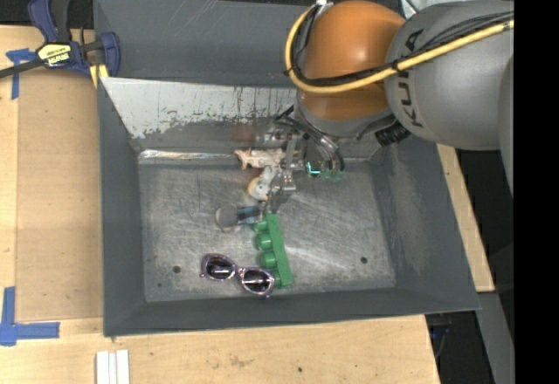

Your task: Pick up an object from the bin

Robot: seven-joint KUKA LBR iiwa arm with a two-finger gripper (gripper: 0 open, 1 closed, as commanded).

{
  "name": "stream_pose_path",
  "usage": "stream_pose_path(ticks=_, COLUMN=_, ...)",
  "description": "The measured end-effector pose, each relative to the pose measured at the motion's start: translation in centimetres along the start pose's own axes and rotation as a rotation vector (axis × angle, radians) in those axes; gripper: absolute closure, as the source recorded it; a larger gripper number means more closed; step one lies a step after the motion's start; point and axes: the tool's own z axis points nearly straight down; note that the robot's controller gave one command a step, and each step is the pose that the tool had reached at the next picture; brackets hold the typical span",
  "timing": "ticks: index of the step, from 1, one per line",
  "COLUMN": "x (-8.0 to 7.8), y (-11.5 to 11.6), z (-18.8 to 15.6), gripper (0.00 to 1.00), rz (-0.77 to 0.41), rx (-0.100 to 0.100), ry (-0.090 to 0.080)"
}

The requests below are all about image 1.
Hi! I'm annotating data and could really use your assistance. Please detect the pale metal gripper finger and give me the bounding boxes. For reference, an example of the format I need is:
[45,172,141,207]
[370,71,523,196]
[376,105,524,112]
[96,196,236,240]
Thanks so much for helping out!
[275,171,299,209]
[266,172,287,216]

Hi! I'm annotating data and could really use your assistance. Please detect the white and tan toy figure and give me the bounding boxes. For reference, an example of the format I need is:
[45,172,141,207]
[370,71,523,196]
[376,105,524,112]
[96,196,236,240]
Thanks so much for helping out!
[247,165,280,202]

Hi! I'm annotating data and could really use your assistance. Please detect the beige toy animal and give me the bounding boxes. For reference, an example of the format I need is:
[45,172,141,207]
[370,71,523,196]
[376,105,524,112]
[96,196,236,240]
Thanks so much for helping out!
[233,147,286,170]

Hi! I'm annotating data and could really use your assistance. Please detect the green block with round pegs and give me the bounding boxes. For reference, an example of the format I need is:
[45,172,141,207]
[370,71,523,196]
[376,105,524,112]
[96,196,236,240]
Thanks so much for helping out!
[252,212,295,288]

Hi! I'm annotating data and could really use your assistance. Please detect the purple sunglasses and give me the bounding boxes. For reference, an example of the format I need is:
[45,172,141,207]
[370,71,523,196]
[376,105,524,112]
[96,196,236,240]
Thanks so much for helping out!
[199,252,278,299]

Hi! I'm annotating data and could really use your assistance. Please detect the grey metal bin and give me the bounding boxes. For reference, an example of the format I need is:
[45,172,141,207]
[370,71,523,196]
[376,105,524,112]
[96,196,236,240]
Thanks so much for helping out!
[92,0,482,338]

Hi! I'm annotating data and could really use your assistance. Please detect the pale wood flat board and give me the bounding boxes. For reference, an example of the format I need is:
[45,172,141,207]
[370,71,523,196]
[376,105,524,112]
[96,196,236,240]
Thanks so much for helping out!
[15,72,106,323]

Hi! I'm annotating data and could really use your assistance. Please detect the grey disc with blue handle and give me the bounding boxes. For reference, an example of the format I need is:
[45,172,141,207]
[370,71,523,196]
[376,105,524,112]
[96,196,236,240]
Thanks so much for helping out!
[214,203,264,233]

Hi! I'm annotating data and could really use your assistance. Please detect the black cylinder on white bracket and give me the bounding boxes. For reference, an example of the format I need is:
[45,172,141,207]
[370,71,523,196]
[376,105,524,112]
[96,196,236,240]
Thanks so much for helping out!
[374,121,412,148]

